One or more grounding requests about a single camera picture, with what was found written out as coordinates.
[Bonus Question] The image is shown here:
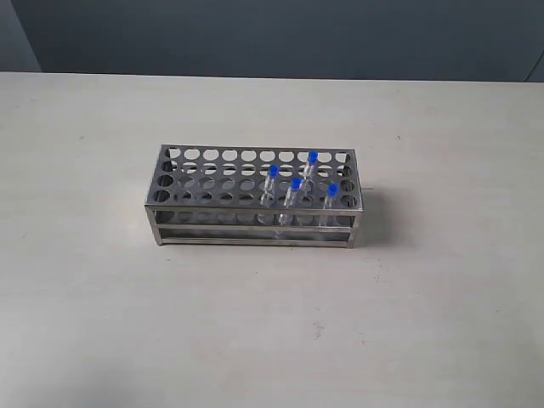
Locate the blue-capped test tube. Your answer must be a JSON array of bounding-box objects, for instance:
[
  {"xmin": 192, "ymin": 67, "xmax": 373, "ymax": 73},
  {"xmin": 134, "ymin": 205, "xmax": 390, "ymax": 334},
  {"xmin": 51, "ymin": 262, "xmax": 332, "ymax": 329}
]
[
  {"xmin": 301, "ymin": 150, "xmax": 319, "ymax": 192},
  {"xmin": 319, "ymin": 183, "xmax": 339, "ymax": 227},
  {"xmin": 260, "ymin": 164, "xmax": 279, "ymax": 207},
  {"xmin": 279, "ymin": 177, "xmax": 302, "ymax": 226}
]

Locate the stainless steel test tube rack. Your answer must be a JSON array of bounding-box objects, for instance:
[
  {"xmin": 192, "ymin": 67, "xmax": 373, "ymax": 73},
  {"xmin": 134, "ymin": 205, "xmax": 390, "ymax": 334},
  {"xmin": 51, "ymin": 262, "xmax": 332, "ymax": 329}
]
[{"xmin": 144, "ymin": 144, "xmax": 364, "ymax": 248}]

